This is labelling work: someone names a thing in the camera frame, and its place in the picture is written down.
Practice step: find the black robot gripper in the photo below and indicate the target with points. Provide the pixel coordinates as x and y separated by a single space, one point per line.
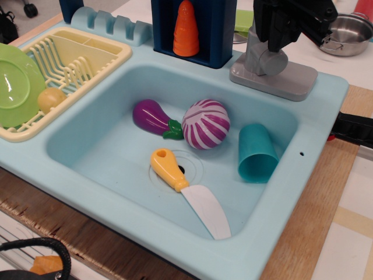
280 23

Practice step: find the grey toy faucet with lever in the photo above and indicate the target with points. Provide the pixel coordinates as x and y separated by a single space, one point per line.
272 72

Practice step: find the dark blue utensil holder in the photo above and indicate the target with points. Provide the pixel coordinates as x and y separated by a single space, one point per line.
215 21

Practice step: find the stainless steel pot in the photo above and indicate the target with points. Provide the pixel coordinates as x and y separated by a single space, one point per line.
350 36

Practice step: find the red plastic object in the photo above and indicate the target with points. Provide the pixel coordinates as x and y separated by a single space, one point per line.
364 7

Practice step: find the orange toy carrot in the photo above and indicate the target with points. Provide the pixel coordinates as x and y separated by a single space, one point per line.
186 35

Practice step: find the purple striped toy onion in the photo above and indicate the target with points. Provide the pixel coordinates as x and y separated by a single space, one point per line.
205 124

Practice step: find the black clamp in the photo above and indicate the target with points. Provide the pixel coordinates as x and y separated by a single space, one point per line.
353 129

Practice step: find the teal plastic cup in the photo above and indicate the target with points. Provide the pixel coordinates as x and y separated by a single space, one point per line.
257 158

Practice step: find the purple toy eggplant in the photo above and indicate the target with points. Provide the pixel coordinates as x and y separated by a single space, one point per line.
149 116

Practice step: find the light blue toy sink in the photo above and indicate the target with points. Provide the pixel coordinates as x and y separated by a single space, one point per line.
95 159

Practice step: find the yellow dish drying rack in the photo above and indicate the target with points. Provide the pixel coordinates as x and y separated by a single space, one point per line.
72 61

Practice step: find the yellow toy potato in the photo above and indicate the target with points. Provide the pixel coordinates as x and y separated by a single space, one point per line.
50 98

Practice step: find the black chair caster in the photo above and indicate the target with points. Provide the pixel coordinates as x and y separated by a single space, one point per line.
30 10

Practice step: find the green plastic plate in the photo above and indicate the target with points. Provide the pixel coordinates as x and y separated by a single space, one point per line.
21 84

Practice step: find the wooden base board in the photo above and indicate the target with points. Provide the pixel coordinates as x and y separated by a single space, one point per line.
298 254

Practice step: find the orange object in bag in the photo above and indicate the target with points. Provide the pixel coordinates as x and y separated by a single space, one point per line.
46 264

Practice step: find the yellow handled toy knife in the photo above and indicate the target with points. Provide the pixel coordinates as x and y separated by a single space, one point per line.
199 197

